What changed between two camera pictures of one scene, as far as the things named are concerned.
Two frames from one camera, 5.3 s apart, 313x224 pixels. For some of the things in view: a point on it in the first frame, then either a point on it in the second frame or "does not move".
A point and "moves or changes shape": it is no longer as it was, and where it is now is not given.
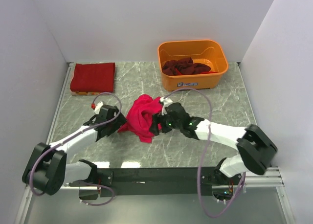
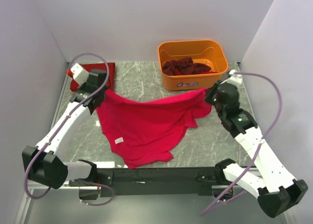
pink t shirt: (140, 118) moves or changes shape
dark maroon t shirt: (186, 65) does not move
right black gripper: (158, 119) to (208, 98)
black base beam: (137, 181) does not move
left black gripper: (118, 123) to (82, 87)
